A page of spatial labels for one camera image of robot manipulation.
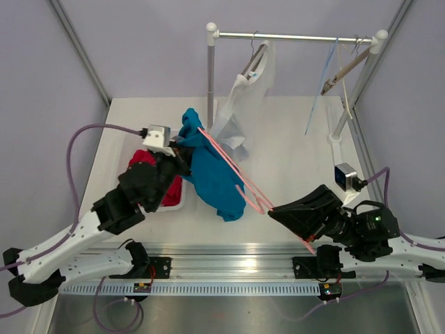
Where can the clear plastic basket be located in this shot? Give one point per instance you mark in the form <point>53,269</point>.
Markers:
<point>167,205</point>

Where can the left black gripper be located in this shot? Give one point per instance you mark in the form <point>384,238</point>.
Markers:
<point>182,160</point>

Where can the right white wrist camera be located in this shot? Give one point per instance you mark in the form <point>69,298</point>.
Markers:
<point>348,185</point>

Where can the aluminium rail frame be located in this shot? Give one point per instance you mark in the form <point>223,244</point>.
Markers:
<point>222,264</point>

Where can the white t shirt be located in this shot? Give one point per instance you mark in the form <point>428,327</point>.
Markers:
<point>235,122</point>

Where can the light blue wire hanger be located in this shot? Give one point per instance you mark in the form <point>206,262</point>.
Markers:
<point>321,83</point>

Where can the white slotted cable duct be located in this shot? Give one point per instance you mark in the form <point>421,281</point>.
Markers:
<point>193,289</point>

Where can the grey hanger with white shirt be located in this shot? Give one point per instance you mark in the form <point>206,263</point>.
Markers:
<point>256,57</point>

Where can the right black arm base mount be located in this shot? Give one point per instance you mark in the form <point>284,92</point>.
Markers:
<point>324,265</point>

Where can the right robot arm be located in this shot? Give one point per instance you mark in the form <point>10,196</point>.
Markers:
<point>368,240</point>

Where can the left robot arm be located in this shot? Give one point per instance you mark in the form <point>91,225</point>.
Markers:
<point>40,272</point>

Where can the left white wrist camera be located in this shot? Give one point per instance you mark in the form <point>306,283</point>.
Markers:
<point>156,138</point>

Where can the white metal clothes rack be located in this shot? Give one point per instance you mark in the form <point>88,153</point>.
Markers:
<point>376,43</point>

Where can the blue t shirt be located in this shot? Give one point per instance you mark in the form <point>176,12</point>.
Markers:
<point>214,181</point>

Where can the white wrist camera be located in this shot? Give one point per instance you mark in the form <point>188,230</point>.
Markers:
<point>156,138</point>
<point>348,185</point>

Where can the wooden hanger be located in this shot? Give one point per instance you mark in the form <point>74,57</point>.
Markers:
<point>344,70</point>

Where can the pink wire hanger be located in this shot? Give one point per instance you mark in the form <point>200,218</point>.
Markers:
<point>262,204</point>

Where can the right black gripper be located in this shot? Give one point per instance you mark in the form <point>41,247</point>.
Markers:
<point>304,215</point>

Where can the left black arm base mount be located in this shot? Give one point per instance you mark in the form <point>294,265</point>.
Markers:
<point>158,266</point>

